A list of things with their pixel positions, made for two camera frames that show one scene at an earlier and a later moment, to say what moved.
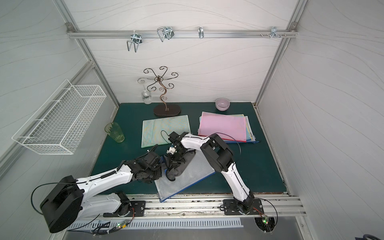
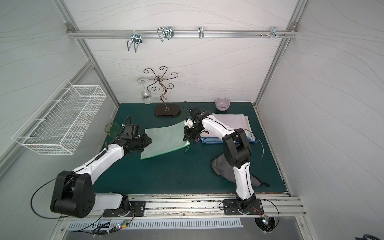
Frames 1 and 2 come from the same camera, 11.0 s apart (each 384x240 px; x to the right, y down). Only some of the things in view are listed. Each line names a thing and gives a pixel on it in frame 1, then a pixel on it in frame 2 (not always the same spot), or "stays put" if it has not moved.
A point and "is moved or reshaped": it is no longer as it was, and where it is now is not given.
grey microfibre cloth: (174, 168) is moved or reshaped
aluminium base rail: (201, 206) stays put
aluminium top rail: (182, 34) stays put
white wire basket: (59, 125) stays put
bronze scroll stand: (162, 86) stays put
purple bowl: (222, 104) stays put
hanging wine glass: (146, 96) stays put
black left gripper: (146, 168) -> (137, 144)
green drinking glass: (113, 129) stays put
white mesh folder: (201, 169) is moved or reshaped
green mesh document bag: (156, 131) is moved or reshaped
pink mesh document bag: (225, 127) is moved or reshaped
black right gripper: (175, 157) -> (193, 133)
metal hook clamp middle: (166, 32) stays put
